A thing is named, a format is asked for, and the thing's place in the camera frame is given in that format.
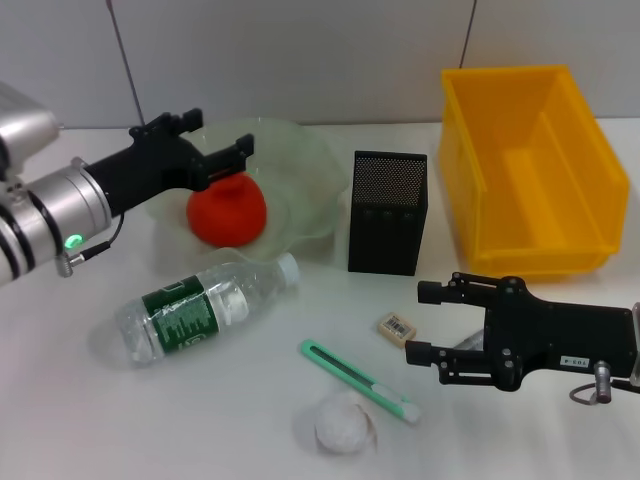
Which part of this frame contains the left arm gripper cable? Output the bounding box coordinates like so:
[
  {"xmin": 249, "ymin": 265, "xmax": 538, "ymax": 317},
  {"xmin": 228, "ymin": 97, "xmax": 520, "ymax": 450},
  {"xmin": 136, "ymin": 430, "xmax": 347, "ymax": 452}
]
[{"xmin": 53, "ymin": 214, "xmax": 126, "ymax": 277}]

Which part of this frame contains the arm gripper cable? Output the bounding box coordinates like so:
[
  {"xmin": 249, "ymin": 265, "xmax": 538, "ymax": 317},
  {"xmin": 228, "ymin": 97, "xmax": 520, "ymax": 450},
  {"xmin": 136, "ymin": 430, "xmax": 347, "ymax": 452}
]
[
  {"xmin": 53, "ymin": 214, "xmax": 126, "ymax": 277},
  {"xmin": 568, "ymin": 359, "xmax": 640, "ymax": 407}
]

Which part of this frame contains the beige eraser with barcode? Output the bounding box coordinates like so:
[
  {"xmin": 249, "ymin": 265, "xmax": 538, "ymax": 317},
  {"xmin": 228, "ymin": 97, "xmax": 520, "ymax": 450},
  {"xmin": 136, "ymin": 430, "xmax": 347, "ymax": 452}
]
[{"xmin": 375, "ymin": 310, "xmax": 419, "ymax": 347}]

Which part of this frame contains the green utility knife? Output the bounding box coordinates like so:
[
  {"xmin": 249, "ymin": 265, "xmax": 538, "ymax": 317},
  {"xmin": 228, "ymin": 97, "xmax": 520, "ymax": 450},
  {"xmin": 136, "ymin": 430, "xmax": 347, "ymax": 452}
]
[{"xmin": 300, "ymin": 339, "xmax": 423, "ymax": 427}]

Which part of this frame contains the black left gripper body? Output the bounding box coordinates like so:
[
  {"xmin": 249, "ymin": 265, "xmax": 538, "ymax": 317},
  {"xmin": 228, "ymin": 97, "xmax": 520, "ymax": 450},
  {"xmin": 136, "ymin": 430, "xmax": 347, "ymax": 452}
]
[{"xmin": 83, "ymin": 123, "xmax": 201, "ymax": 219}]

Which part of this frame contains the right arm gripper cable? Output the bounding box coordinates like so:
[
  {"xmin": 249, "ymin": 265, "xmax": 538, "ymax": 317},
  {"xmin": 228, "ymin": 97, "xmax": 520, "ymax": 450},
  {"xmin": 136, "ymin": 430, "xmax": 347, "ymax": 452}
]
[{"xmin": 568, "ymin": 359, "xmax": 640, "ymax": 407}]

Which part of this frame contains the red-orange toy orange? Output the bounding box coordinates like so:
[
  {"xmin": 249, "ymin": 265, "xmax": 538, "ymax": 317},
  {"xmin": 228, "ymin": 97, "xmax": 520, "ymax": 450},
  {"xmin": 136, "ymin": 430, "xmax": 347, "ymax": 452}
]
[{"xmin": 186, "ymin": 169, "xmax": 269, "ymax": 248}]

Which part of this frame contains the black mesh pen holder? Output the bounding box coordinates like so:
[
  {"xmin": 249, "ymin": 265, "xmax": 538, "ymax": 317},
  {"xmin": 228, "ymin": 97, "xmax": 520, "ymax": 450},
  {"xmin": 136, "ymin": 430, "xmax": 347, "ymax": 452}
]
[{"xmin": 347, "ymin": 149, "xmax": 429, "ymax": 278}]

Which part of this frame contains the white paper ball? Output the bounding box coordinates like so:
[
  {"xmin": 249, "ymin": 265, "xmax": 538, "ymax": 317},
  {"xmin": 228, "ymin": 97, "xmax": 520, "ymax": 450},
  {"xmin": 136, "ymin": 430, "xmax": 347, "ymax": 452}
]
[{"xmin": 313, "ymin": 390, "xmax": 379, "ymax": 456}]

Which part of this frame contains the yellow plastic bin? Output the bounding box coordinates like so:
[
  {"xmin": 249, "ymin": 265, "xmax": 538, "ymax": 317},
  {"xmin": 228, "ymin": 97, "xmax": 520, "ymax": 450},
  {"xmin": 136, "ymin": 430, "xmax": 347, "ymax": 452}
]
[{"xmin": 439, "ymin": 63, "xmax": 631, "ymax": 282}]

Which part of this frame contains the pale green glass fruit plate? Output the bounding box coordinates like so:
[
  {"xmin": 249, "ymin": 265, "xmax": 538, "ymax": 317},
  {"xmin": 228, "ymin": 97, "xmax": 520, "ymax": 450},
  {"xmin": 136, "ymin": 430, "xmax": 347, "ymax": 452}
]
[{"xmin": 144, "ymin": 117, "xmax": 352, "ymax": 265}]

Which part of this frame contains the clear green-label water bottle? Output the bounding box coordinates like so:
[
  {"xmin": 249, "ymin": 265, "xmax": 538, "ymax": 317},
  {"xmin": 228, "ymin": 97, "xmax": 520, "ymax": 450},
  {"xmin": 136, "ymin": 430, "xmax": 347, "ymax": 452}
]
[{"xmin": 115, "ymin": 252, "xmax": 302, "ymax": 370}]

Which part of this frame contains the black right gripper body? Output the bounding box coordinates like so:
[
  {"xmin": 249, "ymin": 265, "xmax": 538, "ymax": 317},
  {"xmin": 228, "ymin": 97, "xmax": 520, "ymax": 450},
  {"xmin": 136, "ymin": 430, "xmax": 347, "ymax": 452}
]
[{"xmin": 481, "ymin": 276, "xmax": 640, "ymax": 395}]

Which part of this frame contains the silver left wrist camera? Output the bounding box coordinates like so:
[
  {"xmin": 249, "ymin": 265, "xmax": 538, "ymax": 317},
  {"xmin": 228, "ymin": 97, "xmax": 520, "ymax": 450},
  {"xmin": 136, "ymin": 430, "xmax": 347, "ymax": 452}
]
[{"xmin": 0, "ymin": 82, "xmax": 60, "ymax": 177}]

